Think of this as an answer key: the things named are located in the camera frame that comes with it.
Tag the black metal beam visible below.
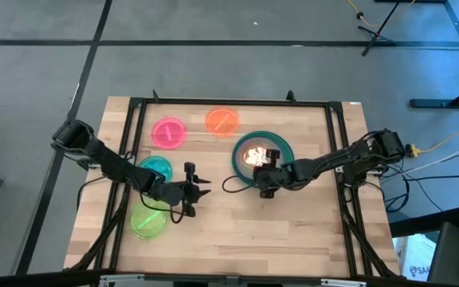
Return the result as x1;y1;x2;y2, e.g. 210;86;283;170
388;206;459;238

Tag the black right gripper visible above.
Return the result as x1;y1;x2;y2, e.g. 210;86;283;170
252;147;298;199

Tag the white printed cardboard box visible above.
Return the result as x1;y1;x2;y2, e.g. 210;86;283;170
394;234;440;280

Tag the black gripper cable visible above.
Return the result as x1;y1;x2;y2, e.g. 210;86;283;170
139;191;187;225
221;175;257;195

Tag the dark metal table base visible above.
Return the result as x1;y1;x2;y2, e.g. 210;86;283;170
409;0;459;109

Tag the silver metal frame bracket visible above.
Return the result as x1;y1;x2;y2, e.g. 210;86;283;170
98;273;146;286
320;277;368;287

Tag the orange extension cable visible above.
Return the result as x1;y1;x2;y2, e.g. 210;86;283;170
418;117;459;155

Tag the pink translucent plastic plate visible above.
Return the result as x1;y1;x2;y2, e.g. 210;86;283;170
150;116;187;151

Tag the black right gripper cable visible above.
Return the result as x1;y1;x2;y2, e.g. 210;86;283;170
221;175;257;195

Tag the yellow floor cable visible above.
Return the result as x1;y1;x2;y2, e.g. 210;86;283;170
344;0;418;29

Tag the cyan translucent plastic plate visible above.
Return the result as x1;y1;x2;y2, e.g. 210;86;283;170
139;155;174;183

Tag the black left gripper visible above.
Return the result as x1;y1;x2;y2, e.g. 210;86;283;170
151;161;213;219

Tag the green translucent plastic plate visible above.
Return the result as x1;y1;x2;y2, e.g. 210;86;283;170
129;199;171;241

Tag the orange translucent plastic plate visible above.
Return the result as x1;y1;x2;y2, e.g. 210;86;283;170
204;106;241;139

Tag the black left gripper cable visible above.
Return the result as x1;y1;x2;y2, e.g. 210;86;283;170
139;191;187;225

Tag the teal opaque plastic plate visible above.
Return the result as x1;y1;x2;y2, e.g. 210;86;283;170
230;130;296;187

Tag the black aluminium table frame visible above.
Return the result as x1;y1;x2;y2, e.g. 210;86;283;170
0;89;414;287

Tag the white cable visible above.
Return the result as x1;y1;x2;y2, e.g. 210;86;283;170
424;136;459;167

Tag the dark grey equipment case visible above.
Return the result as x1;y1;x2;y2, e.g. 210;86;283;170
426;127;459;287

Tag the black tripod stand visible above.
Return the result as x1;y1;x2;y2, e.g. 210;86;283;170
357;0;402;57

